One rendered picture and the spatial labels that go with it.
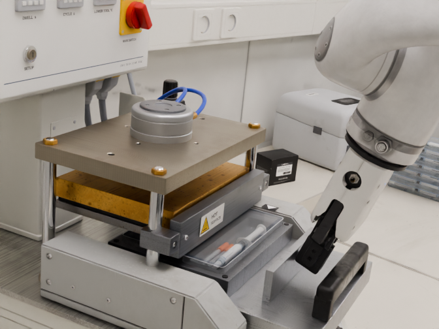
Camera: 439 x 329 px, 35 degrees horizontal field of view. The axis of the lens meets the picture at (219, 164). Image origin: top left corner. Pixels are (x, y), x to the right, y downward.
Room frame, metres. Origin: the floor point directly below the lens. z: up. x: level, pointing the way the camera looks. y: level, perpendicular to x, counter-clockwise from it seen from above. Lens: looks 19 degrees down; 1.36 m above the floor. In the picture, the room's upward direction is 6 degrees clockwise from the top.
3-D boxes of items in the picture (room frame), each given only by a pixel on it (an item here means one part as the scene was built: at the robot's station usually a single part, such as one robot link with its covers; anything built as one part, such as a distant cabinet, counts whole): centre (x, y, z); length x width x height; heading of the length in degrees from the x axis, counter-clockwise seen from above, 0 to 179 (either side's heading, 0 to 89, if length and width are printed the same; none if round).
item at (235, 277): (0.82, 0.01, 0.98); 0.20 x 0.17 x 0.03; 155
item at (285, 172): (1.61, -0.14, 0.83); 0.09 x 0.06 x 0.07; 130
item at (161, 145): (0.88, 0.10, 1.08); 0.31 x 0.24 x 0.13; 155
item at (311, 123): (1.85, -0.29, 0.88); 0.25 x 0.20 x 0.17; 47
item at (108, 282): (0.69, 0.08, 0.96); 0.25 x 0.05 x 0.07; 65
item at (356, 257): (0.74, -0.16, 0.99); 0.15 x 0.02 x 0.04; 155
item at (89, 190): (0.86, 0.07, 1.07); 0.22 x 0.17 x 0.10; 155
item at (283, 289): (0.80, -0.03, 0.97); 0.30 x 0.22 x 0.08; 65
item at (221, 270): (0.80, -0.03, 0.99); 0.18 x 0.06 x 0.02; 155
